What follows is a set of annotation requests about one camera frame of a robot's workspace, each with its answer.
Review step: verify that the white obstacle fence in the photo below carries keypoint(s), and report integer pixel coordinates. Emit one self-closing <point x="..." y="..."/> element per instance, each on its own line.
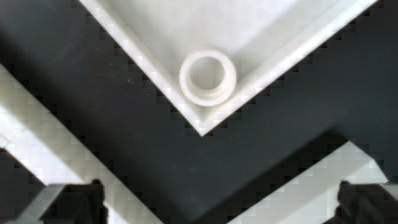
<point x="55" y="157"/>

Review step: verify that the white square tabletop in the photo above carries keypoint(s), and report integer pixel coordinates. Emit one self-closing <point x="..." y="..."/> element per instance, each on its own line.
<point x="215" y="46"/>

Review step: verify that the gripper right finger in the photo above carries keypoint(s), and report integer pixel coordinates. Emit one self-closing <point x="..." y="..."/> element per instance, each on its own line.
<point x="368" y="204"/>

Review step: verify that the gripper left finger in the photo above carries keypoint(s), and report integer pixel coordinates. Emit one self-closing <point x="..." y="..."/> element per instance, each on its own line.
<point x="68" y="204"/>

